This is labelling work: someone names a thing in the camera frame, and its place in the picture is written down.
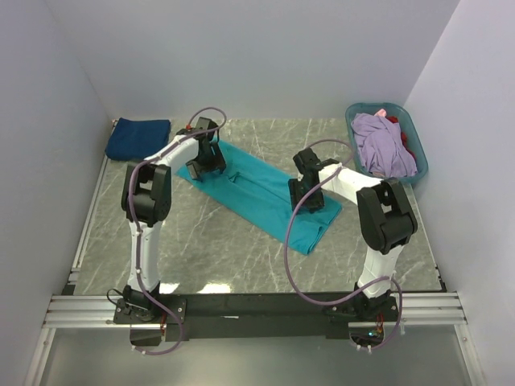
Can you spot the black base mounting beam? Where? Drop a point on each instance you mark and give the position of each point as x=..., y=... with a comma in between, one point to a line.
x=217, y=316

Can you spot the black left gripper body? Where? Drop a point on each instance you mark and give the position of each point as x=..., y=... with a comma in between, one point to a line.
x=207, y=162

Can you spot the teal plastic laundry basket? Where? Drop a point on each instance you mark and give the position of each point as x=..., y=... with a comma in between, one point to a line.
x=407, y=127

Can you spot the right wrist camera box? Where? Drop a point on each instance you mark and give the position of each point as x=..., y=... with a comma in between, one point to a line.
x=307, y=163

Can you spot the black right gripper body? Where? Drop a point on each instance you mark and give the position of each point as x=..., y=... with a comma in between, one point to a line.
x=313, y=200

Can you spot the folded navy blue t-shirt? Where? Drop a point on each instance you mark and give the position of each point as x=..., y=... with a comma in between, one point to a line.
x=137, y=139

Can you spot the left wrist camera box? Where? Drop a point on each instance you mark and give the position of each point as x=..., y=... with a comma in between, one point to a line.
x=205, y=127

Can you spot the lavender t-shirt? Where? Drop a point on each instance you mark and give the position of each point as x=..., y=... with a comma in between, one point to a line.
x=380, y=147

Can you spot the teal t-shirt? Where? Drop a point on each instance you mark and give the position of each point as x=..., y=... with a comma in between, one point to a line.
x=259, y=193

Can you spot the red garment in basket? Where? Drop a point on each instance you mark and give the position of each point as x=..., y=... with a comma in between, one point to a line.
x=404, y=137

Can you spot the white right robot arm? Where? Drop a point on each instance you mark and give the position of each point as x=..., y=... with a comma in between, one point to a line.
x=387, y=222

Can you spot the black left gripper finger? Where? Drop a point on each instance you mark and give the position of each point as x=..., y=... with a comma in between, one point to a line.
x=220, y=165
x=195, y=170

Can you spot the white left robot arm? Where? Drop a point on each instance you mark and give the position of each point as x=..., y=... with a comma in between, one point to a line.
x=146, y=200

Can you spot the pink garment in basket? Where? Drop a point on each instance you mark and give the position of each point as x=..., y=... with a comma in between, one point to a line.
x=381, y=112

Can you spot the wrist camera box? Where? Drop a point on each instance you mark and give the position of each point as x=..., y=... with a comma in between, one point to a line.
x=307, y=163
x=205, y=127

